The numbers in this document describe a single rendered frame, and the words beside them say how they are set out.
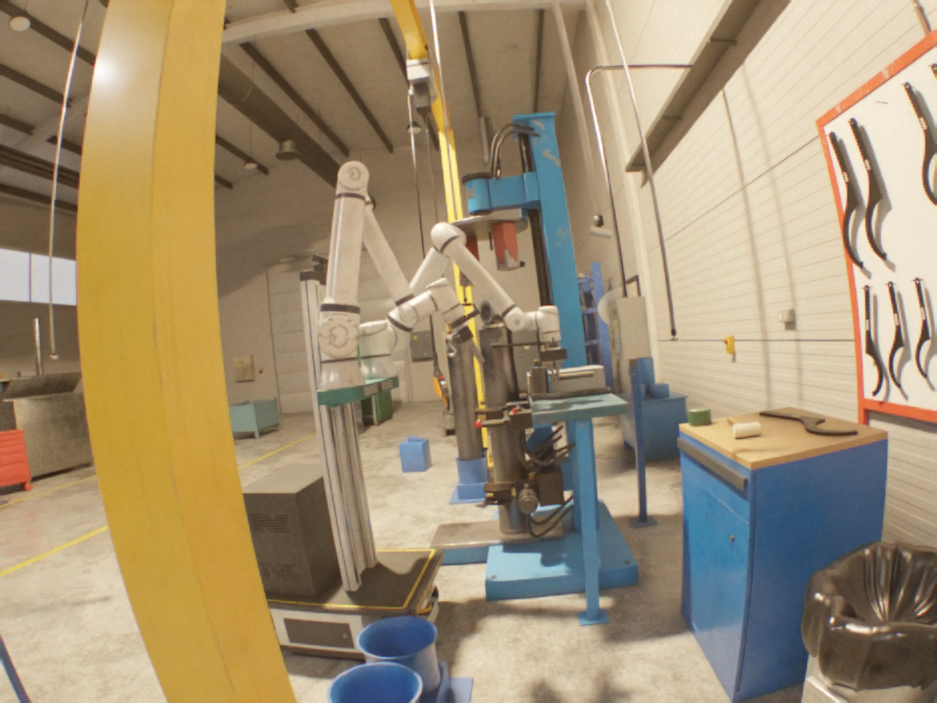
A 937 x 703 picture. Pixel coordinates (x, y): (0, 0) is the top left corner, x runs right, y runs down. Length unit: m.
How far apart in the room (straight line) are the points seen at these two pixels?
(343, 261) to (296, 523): 1.14
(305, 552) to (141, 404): 1.69
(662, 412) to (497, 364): 2.56
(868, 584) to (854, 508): 0.33
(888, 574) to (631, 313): 2.35
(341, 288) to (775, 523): 1.68
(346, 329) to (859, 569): 1.85
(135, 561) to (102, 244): 0.45
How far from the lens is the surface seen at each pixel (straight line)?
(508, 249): 3.02
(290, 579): 2.42
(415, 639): 2.05
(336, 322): 1.81
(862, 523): 1.94
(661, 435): 5.28
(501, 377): 3.08
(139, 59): 0.86
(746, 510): 1.67
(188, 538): 0.71
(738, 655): 1.92
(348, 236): 1.90
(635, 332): 3.34
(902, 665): 1.34
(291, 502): 2.25
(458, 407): 4.46
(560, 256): 3.12
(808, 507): 1.76
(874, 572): 1.67
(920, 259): 2.51
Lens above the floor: 1.37
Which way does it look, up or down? 1 degrees down
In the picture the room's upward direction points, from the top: 6 degrees counter-clockwise
